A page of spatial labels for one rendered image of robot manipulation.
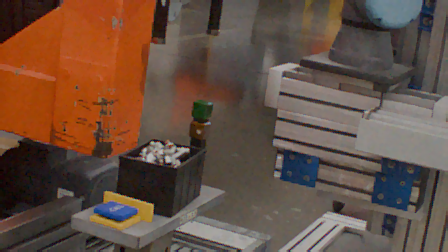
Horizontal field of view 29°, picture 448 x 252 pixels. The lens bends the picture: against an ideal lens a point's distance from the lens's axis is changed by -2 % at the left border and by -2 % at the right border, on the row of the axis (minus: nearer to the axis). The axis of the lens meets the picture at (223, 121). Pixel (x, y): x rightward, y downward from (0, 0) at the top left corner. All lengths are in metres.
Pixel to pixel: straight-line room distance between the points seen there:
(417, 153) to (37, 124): 0.90
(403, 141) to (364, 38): 0.27
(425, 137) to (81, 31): 0.81
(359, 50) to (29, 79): 0.78
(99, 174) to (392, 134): 0.87
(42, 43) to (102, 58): 0.19
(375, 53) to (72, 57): 0.70
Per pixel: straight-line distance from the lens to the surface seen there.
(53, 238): 2.12
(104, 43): 2.03
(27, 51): 2.18
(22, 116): 2.19
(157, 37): 2.38
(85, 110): 2.07
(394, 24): 1.87
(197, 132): 2.15
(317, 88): 2.04
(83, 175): 2.36
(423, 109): 1.98
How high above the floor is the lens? 1.10
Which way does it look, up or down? 13 degrees down
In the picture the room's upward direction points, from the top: 8 degrees clockwise
